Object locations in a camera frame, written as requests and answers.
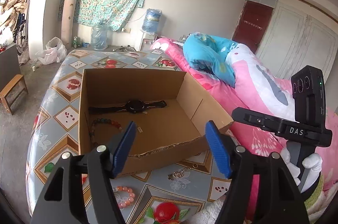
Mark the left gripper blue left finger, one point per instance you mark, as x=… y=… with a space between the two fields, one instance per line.
x=119 y=147

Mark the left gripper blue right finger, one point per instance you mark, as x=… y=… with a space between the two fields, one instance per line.
x=222 y=148

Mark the black wrist watch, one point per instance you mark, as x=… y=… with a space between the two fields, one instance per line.
x=132 y=106

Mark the brown cardboard box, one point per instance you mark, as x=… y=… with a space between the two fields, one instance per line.
x=170 y=134

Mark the white fluffy blanket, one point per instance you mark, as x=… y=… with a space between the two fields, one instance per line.
x=208 y=215

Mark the patterned fruit tablecloth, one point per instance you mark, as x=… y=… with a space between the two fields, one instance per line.
x=182 y=189

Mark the white wardrobe doors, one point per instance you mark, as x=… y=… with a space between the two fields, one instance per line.
x=298 y=35

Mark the blue floral pillow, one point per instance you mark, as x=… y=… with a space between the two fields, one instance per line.
x=208 y=53

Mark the white water dispenser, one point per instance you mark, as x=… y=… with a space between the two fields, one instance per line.
x=147 y=41

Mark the empty water jug on floor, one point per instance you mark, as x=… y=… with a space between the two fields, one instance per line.
x=98 y=38

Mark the dark red door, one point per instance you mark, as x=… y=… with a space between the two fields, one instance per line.
x=255 y=18

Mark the white plastic bags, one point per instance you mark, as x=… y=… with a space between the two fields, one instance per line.
x=55 y=52

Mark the small wooden stool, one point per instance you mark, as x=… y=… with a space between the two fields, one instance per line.
x=12 y=91

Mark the blue water bottle on dispenser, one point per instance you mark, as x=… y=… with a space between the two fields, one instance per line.
x=151 y=21

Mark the dark grey cabinet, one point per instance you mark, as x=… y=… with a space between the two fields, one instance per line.
x=9 y=65

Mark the rolled beige mat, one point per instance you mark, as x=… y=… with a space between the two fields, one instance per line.
x=67 y=21

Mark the pile of clothes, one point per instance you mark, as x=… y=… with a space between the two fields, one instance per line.
x=14 y=30

